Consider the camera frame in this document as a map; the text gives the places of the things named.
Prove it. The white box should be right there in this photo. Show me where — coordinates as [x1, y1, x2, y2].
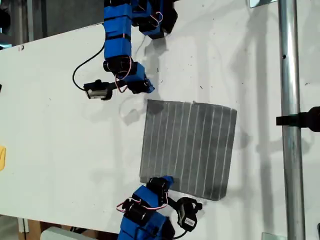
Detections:
[40, 226, 98, 240]

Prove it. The red white servo wire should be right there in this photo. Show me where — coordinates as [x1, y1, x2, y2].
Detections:
[114, 55, 134, 94]
[116, 194, 169, 213]

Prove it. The metal table bracket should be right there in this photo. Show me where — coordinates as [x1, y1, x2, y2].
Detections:
[246, 0, 276, 9]

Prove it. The grey striped towel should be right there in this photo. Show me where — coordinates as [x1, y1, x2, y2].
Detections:
[139, 99, 238, 202]

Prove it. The steel post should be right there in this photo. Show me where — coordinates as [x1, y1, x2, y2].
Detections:
[277, 0, 306, 240]

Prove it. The black clamp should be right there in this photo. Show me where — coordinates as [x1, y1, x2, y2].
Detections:
[275, 106, 320, 133]

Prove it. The brown cardboard box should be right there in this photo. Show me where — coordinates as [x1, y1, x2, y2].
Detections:
[17, 217, 42, 240]

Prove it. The yellow object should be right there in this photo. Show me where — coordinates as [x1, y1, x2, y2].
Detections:
[0, 145, 7, 172]

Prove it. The black silver wrist camera box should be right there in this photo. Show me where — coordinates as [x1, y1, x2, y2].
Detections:
[83, 79, 114, 102]
[176, 196, 203, 230]

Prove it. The black camera stalk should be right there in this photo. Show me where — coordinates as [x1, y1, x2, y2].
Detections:
[108, 81, 129, 91]
[166, 195, 181, 209]

